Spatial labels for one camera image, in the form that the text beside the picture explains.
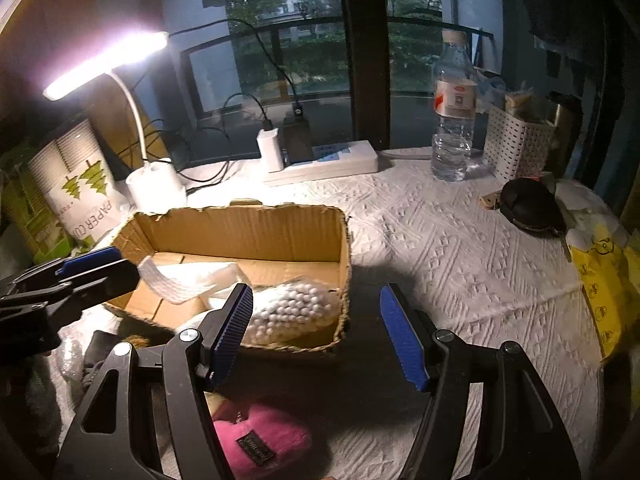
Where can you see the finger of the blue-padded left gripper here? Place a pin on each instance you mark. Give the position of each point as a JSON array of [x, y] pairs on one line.
[[95, 259], [49, 297]]

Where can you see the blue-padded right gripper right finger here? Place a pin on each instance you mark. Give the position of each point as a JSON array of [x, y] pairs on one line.
[[521, 434]]

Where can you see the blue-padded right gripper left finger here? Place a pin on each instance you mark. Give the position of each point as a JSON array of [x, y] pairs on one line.
[[113, 435]]

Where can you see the pink fuzzy plush toy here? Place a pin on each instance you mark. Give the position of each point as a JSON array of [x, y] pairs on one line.
[[259, 439]]

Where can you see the bag of white foam balls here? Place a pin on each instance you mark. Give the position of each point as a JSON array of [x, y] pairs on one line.
[[280, 312]]

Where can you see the brown fuzzy plush toy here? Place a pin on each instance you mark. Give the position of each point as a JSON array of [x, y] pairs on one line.
[[139, 337]]

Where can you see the green paper cup pack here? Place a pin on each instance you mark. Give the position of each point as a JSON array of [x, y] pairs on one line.
[[27, 209]]

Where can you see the paper cup pack white bag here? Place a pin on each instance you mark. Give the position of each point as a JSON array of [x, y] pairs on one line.
[[77, 183]]

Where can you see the white embossed tablecloth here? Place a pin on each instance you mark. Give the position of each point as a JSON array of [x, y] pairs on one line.
[[471, 271]]

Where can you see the yellow plastic bag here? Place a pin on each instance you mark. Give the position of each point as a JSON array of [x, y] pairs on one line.
[[607, 264]]

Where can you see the open cardboard box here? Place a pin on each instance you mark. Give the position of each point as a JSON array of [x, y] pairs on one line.
[[270, 244]]

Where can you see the black round pouch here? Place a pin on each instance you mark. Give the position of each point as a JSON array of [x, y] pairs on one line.
[[532, 208]]

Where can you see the white phone charger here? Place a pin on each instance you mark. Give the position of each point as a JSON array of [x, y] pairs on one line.
[[269, 150]]

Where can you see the dark power adapter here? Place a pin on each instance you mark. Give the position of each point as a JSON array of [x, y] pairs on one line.
[[296, 136]]

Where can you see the white perforated basket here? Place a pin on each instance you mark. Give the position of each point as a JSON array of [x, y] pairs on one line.
[[514, 148]]

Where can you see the white power strip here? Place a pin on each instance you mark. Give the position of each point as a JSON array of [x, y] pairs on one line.
[[330, 161]]

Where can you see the clear plastic water bottle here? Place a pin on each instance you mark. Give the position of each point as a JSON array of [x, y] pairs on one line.
[[455, 94]]

